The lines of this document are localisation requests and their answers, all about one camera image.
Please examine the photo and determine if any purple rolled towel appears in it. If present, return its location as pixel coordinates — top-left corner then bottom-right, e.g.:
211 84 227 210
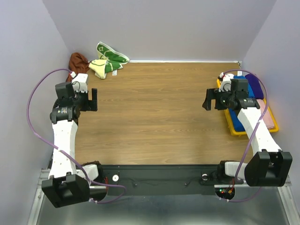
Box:
245 74 264 99

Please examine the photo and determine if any white rolled towel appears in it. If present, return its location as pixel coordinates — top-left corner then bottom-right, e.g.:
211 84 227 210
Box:
222 73 234 82

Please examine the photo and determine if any aluminium frame rail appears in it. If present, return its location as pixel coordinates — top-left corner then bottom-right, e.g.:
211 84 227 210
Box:
28 164 300 225

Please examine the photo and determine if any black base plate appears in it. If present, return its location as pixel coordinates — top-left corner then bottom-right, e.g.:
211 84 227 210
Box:
101 164 233 196

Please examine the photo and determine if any pink rolled towel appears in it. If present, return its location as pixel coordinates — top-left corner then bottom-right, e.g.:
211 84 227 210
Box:
257 99 275 129

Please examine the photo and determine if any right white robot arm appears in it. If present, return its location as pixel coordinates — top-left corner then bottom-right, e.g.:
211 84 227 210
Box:
202 89 293 187

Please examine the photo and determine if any blue teal rolled towel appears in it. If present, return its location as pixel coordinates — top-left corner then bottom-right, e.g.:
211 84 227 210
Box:
229 109 245 132

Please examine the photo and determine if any yellow plastic tray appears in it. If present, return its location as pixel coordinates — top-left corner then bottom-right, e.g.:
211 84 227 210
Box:
216 78 280 136

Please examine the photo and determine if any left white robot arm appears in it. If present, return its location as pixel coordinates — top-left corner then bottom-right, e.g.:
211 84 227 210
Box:
41 82 104 208

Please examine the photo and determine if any brown crumpled towel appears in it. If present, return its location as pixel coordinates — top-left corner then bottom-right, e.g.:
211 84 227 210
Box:
68 52 90 75

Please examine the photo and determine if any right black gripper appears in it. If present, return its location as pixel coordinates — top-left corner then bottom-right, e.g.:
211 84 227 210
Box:
202 87 235 110

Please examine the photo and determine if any green cream patterned towel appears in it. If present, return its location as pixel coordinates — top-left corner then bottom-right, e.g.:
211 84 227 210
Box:
89 42 130 79

